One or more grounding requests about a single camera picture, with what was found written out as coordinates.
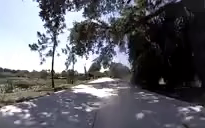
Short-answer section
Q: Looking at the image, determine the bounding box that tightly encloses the dense dark wood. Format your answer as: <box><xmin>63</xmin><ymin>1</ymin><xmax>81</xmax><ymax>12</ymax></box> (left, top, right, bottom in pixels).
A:
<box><xmin>68</xmin><ymin>0</ymin><xmax>205</xmax><ymax>98</ymax></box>

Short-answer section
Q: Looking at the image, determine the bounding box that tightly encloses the small thin tree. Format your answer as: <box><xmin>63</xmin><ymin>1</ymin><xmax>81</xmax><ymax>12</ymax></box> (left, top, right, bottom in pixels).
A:
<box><xmin>61</xmin><ymin>44</ymin><xmax>81</xmax><ymax>85</ymax></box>

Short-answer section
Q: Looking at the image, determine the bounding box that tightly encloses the distant small tree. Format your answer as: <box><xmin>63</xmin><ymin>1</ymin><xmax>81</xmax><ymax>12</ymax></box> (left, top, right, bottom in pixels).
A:
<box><xmin>87</xmin><ymin>61</ymin><xmax>103</xmax><ymax>80</ymax></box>

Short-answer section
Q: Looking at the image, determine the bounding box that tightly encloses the rough grassy ground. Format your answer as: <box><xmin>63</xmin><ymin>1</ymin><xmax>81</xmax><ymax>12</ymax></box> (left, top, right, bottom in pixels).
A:
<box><xmin>0</xmin><ymin>76</ymin><xmax>91</xmax><ymax>111</ymax></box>

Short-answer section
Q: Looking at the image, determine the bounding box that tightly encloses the distant tree line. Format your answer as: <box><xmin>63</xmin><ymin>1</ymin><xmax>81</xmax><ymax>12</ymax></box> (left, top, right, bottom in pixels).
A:
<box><xmin>0</xmin><ymin>65</ymin><xmax>88</xmax><ymax>80</ymax></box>

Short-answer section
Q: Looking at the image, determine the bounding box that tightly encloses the pale concrete road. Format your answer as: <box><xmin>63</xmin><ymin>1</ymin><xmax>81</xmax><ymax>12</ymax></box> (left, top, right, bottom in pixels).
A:
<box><xmin>0</xmin><ymin>77</ymin><xmax>205</xmax><ymax>128</ymax></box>

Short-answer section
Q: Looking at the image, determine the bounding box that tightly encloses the tall thin tree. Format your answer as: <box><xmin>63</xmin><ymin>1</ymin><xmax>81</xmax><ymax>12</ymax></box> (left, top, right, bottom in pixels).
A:
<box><xmin>28</xmin><ymin>0</ymin><xmax>68</xmax><ymax>90</ymax></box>

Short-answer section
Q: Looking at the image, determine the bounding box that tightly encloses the rough ground verge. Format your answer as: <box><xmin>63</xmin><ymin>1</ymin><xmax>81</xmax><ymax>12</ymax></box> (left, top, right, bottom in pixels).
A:
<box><xmin>136</xmin><ymin>84</ymin><xmax>205</xmax><ymax>108</ymax></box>

